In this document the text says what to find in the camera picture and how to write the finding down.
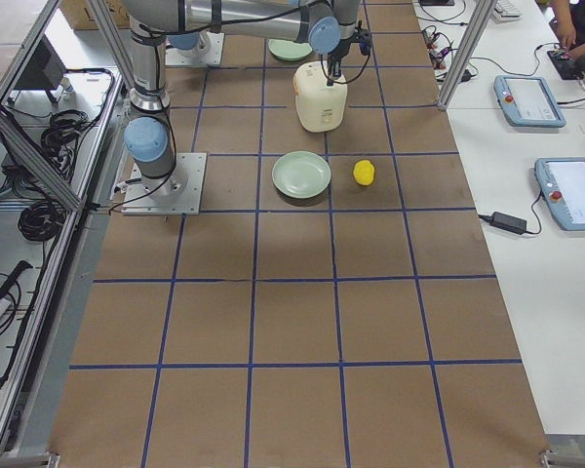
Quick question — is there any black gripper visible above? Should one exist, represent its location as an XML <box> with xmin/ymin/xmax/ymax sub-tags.
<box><xmin>326</xmin><ymin>20</ymin><xmax>371</xmax><ymax>77</ymax></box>

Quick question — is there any white rice cooker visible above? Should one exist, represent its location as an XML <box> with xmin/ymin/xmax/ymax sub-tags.
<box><xmin>293</xmin><ymin>61</ymin><xmax>348</xmax><ymax>133</ymax></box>

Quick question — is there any green plate near arm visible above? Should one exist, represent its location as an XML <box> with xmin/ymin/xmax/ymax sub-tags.
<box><xmin>272</xmin><ymin>151</ymin><xmax>332</xmax><ymax>199</ymax></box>
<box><xmin>267</xmin><ymin>39</ymin><xmax>313</xmax><ymax>62</ymax></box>

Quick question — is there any yellow toy potato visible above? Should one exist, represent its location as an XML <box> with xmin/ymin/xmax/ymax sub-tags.
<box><xmin>352</xmin><ymin>159</ymin><xmax>375</xmax><ymax>186</ymax></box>

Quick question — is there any blue teach pendant far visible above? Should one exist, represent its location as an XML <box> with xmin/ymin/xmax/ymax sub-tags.
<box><xmin>493</xmin><ymin>75</ymin><xmax>566</xmax><ymax>129</ymax></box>

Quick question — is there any blue teach pendant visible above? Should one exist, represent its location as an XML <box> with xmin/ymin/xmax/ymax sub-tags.
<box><xmin>493</xmin><ymin>75</ymin><xmax>566</xmax><ymax>129</ymax></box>
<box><xmin>534</xmin><ymin>157</ymin><xmax>585</xmax><ymax>231</ymax></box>

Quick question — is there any black power adapter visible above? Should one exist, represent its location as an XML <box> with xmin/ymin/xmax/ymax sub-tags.
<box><xmin>489</xmin><ymin>212</ymin><xmax>527</xmax><ymax>235</ymax></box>

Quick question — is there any blue teach pendant near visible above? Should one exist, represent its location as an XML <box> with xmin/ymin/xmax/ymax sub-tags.
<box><xmin>534</xmin><ymin>157</ymin><xmax>585</xmax><ymax>231</ymax></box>

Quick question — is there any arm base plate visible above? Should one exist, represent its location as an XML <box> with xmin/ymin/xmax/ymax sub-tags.
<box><xmin>166</xmin><ymin>31</ymin><xmax>224</xmax><ymax>68</ymax></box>
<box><xmin>120</xmin><ymin>153</ymin><xmax>207</xmax><ymax>215</ymax></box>

